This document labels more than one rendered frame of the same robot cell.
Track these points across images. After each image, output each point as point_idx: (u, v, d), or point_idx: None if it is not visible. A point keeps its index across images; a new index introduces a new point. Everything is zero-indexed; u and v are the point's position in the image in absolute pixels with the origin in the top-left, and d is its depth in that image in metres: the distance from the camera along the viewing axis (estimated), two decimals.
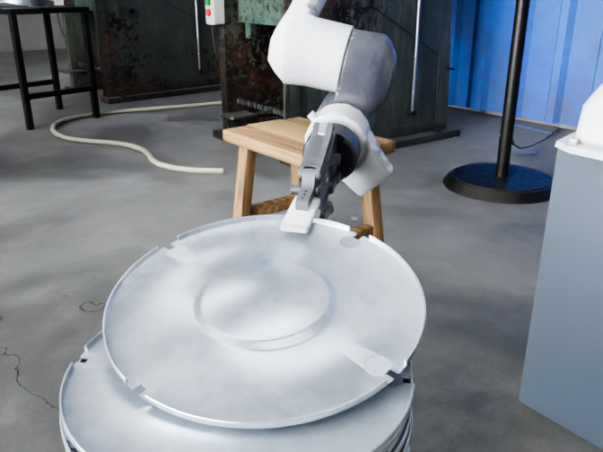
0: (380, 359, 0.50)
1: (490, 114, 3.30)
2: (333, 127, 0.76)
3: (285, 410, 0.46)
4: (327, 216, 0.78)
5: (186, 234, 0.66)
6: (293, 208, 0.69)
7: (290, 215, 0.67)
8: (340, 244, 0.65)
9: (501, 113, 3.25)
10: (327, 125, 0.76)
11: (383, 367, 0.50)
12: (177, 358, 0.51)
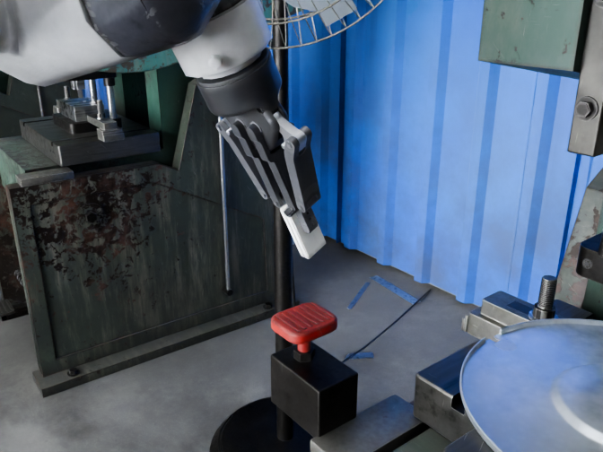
0: (503, 348, 0.63)
1: (362, 252, 2.77)
2: (310, 134, 0.58)
3: (572, 329, 0.66)
4: None
5: None
6: (301, 230, 0.68)
7: (306, 242, 0.69)
8: None
9: None
10: (305, 138, 0.57)
11: (502, 343, 0.64)
12: None
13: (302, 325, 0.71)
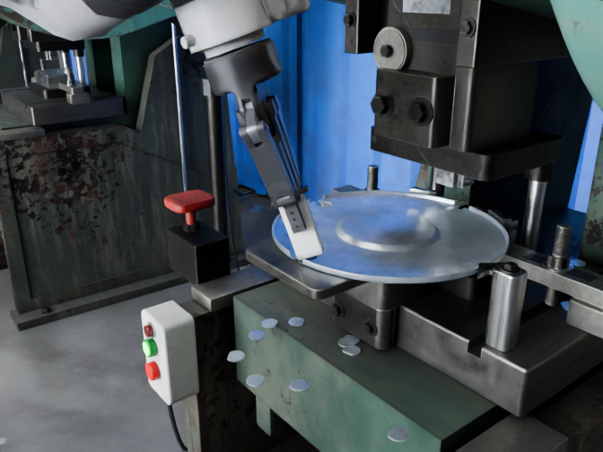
0: (471, 262, 0.69)
1: None
2: (266, 129, 0.59)
3: (399, 276, 0.66)
4: (288, 138, 0.70)
5: (329, 195, 0.89)
6: (291, 229, 0.68)
7: (296, 242, 0.69)
8: (446, 210, 0.85)
9: None
10: (257, 132, 0.59)
11: (473, 265, 0.68)
12: (323, 248, 0.72)
13: (186, 200, 0.95)
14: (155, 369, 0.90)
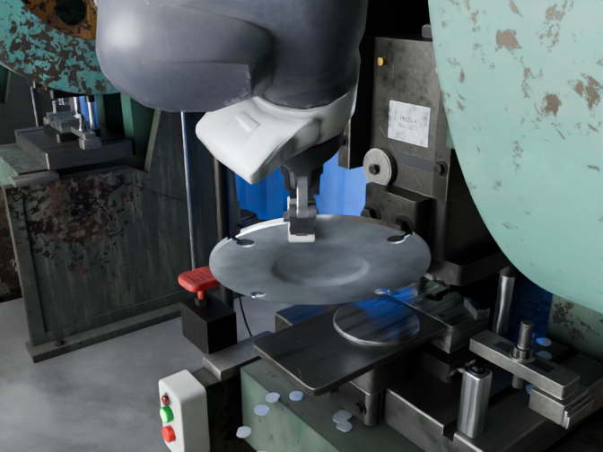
0: None
1: None
2: None
3: (416, 269, 0.83)
4: (289, 220, 0.59)
5: (223, 241, 0.75)
6: None
7: None
8: None
9: None
10: None
11: None
12: (375, 244, 0.75)
13: (197, 280, 1.06)
14: (171, 432, 1.02)
